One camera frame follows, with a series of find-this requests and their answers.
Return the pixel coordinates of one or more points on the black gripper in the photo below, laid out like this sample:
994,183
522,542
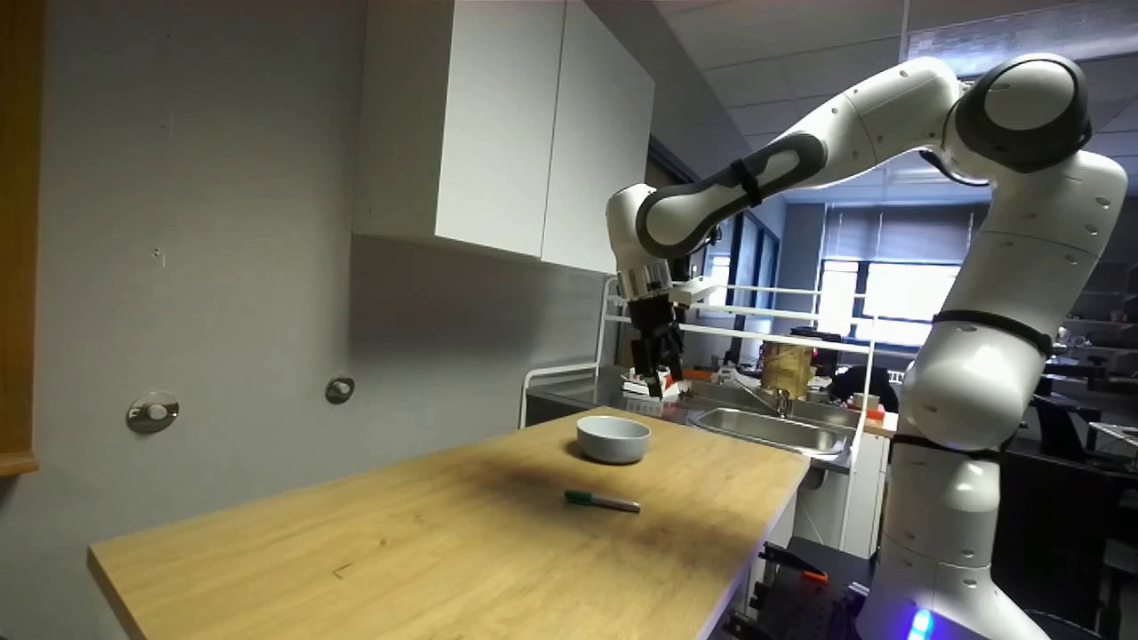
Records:
656,344

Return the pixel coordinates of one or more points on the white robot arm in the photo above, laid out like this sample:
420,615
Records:
1022,132

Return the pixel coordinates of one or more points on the grey ceramic bowl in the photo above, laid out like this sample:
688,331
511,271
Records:
610,437

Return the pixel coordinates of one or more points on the steel sink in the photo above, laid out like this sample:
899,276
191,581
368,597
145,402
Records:
811,437

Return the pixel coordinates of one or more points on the white wall cabinet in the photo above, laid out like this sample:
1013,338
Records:
501,124

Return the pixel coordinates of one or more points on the round wall knob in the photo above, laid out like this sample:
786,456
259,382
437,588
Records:
341,388

